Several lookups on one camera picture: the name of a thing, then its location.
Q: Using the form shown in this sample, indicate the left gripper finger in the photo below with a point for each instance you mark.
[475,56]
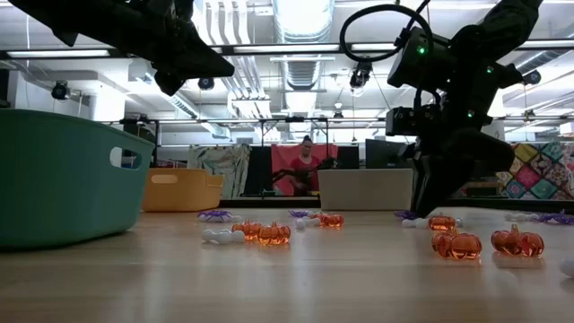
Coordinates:
[211,51]
[206,69]

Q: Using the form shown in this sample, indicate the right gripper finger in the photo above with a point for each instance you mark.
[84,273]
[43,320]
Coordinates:
[441,188]
[420,188]

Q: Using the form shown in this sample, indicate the translucent orange plastic pumpkin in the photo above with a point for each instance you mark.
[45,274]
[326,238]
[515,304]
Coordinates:
[246,229]
[274,235]
[317,216]
[515,243]
[457,247]
[441,223]
[333,220]

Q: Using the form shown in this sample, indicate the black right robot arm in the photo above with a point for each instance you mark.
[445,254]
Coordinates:
[493,36]

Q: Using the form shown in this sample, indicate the black background robot arm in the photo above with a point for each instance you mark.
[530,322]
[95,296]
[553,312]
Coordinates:
[330,162]

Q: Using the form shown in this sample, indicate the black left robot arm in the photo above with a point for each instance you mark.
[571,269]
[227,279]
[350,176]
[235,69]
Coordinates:
[67,18]

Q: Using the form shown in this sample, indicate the black ceiling spotlight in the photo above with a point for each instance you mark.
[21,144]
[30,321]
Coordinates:
[60,89]
[532,77]
[206,84]
[361,75]

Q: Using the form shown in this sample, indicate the white building column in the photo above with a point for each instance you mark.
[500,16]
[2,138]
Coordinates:
[495,130]

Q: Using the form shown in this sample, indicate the black computer monitor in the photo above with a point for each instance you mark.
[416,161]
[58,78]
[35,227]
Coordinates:
[385,154]

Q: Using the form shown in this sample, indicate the grey plastic bin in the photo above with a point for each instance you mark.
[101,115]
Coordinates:
[363,190]

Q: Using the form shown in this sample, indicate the black background truss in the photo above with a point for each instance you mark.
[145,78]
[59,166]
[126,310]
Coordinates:
[251,120]

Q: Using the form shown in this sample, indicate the white LED light bar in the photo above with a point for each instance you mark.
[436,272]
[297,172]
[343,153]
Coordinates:
[58,53]
[372,46]
[551,44]
[287,48]

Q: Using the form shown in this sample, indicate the colourful patchwork quilt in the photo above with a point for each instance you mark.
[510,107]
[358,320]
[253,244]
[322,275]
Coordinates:
[538,170]

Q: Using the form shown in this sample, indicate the black upright panel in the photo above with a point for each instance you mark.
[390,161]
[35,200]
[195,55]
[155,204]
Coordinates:
[258,172]
[347,157]

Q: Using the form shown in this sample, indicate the white green patterned cloth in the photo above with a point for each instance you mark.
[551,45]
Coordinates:
[220,168]

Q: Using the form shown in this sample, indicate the red hanging cloth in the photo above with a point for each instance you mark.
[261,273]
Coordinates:
[280,154]

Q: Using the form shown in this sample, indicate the person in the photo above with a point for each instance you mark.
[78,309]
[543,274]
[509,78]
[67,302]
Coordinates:
[306,170]

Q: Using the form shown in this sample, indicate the orange plastic bin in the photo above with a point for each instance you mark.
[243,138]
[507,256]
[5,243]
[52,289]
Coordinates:
[179,193]

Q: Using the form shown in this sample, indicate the teal plastic bin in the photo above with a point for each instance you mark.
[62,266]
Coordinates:
[58,179]

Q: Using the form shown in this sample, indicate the silver ceiling air duct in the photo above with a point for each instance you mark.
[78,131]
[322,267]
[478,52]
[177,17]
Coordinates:
[305,18]

